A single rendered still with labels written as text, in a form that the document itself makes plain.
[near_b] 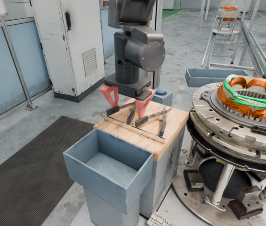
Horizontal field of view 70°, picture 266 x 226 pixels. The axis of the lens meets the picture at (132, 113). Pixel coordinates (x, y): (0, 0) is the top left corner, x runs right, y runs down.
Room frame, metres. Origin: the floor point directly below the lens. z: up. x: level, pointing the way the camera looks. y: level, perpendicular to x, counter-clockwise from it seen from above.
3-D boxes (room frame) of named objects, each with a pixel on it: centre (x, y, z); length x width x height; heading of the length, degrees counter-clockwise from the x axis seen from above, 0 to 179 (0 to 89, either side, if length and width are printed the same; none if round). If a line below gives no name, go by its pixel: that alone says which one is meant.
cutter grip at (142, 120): (0.39, -0.02, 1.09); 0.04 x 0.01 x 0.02; 132
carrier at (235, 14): (3.24, -1.45, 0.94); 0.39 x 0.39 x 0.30
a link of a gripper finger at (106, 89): (0.45, 0.04, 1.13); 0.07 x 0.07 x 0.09; 58
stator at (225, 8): (3.24, -1.45, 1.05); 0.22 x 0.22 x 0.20
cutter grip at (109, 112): (0.44, 0.05, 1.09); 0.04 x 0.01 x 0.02; 132
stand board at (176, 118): (0.43, -0.03, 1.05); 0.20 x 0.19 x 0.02; 147
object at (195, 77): (0.77, -0.36, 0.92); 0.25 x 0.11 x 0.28; 85
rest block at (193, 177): (0.42, -0.21, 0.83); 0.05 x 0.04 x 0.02; 1
